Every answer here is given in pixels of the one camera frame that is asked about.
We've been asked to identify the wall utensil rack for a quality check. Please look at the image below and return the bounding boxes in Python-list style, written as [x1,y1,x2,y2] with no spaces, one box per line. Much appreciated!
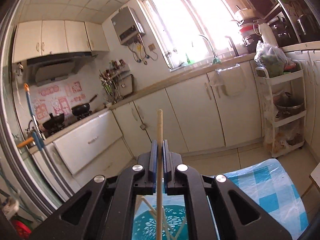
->
[99,59,134,104]

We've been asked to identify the blue white checked tablecloth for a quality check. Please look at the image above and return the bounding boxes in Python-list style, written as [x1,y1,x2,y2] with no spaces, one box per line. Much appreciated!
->
[207,158,309,240]

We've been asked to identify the dark straight faucet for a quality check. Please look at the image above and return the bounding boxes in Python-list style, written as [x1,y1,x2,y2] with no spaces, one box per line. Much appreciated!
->
[224,35,239,57]

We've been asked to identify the white stool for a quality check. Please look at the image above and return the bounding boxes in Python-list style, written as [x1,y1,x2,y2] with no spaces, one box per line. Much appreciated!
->
[309,165,320,188]

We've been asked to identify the cream wall cabinets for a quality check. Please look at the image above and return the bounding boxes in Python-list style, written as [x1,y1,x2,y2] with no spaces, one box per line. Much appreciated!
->
[12,20,110,64]

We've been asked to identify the teal plastic basket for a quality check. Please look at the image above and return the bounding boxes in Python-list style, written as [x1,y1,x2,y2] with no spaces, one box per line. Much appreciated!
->
[132,195,187,240]

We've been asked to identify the pink wall stickers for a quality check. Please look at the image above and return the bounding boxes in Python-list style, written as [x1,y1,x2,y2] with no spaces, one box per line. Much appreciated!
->
[31,80,87,120]

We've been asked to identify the cream base kitchen cabinets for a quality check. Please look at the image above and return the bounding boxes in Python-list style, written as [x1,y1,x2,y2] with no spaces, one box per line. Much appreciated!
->
[29,45,320,200]

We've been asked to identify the silver water heater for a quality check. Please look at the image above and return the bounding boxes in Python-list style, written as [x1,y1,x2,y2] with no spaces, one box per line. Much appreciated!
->
[111,6,146,46]

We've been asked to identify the light single wooden chopstick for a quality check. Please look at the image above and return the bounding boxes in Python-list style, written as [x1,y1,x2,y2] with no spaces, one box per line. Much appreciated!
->
[155,109,164,240]

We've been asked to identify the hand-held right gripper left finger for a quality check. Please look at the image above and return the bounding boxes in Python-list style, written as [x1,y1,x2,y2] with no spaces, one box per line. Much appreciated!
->
[30,140,158,240]

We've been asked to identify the red white appliance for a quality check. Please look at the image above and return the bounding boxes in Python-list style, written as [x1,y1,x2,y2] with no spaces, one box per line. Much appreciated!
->
[239,22,258,53]

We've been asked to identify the black wok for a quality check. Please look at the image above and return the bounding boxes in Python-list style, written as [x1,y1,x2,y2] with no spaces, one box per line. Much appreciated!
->
[41,113,66,132]

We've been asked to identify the white pot with lid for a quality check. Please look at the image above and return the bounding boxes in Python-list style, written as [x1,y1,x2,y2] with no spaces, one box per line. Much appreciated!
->
[235,5,258,23]

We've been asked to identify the row of wooden chopsticks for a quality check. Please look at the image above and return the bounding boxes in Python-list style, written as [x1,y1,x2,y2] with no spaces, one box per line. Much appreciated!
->
[140,196,187,240]

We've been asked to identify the dark pot with lid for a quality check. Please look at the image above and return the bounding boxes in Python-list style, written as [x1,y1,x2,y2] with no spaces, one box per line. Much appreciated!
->
[274,92,305,119]

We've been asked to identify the chrome curved faucet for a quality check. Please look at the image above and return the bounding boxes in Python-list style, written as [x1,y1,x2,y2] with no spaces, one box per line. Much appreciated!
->
[198,34,216,59]

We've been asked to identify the white countertop shelf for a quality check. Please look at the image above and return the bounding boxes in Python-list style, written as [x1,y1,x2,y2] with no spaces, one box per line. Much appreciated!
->
[260,0,320,45]

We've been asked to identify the white rolling cart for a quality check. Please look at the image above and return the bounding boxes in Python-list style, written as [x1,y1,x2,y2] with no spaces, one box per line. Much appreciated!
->
[255,60,307,158]

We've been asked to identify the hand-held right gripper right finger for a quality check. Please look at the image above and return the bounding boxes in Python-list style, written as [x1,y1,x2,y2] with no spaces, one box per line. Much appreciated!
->
[162,140,293,240]

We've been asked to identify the kitchen window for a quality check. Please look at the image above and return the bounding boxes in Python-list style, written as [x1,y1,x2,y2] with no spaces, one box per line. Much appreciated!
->
[141,0,244,72]

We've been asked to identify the hanging baking tray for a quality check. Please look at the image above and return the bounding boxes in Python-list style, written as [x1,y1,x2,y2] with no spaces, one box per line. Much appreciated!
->
[119,74,134,98]

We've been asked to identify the range hood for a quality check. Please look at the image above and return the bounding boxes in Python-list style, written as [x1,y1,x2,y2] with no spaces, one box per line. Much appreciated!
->
[26,51,99,84]

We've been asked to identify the plastic bag of vegetables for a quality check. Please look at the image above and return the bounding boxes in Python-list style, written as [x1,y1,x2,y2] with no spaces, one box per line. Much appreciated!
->
[254,41,294,78]

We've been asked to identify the black frying pan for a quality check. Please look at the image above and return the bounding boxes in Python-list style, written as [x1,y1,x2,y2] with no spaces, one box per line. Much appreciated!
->
[71,94,98,117]

